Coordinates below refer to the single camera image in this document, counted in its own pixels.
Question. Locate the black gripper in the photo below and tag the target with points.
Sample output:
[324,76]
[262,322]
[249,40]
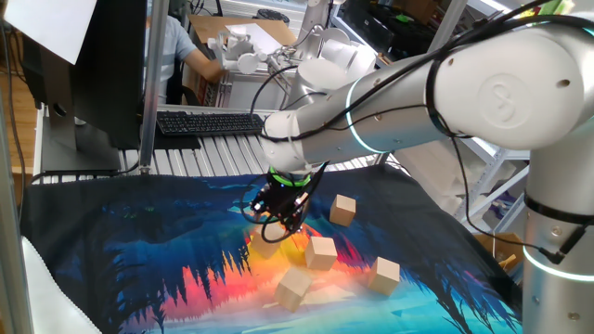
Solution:
[283,199]

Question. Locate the light wooden cube block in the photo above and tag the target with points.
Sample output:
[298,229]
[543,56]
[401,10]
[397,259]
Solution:
[383,277]
[320,254]
[292,287]
[264,248]
[343,211]

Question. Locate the silver white background robot arm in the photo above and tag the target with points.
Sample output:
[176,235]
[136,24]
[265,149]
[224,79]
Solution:
[313,18]

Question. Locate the bare person forearm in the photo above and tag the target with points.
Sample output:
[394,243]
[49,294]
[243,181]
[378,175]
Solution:
[206,67]

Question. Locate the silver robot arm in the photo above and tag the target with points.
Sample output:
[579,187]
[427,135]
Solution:
[510,93]

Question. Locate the black computer keyboard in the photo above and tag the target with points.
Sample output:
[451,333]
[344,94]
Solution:
[209,124]

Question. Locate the black desk pad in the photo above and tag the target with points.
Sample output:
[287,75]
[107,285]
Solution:
[176,141]

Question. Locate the forest sunset printed cloth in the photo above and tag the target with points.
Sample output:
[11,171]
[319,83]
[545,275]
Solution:
[139,241]

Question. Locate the white foam packing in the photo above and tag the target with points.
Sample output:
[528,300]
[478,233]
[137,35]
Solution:
[431,176]

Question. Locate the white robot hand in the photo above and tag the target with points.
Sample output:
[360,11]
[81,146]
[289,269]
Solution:
[232,48]

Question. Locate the white paper sheet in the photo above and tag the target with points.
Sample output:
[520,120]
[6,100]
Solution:
[46,23]
[260,37]

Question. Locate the person in light blue shirt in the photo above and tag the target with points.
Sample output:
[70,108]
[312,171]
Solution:
[169,51]

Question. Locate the black round device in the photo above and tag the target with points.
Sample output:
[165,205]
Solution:
[274,15]

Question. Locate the brown cardboard sheet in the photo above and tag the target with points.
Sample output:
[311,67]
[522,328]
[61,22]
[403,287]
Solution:
[204,25]

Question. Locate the black storage crates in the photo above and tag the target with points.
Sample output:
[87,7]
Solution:
[371,23]

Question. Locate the brown cardboard box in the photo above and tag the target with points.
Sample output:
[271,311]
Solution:
[492,243]

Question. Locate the black computer monitor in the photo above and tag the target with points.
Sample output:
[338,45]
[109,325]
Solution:
[111,69]

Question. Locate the white shelf rack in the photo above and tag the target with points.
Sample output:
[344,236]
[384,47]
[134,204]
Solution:
[487,147]

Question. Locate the small green object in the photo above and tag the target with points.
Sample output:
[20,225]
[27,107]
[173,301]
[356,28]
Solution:
[404,18]

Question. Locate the aluminium frame post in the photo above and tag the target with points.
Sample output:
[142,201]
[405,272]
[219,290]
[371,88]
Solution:
[11,255]
[448,23]
[153,93]

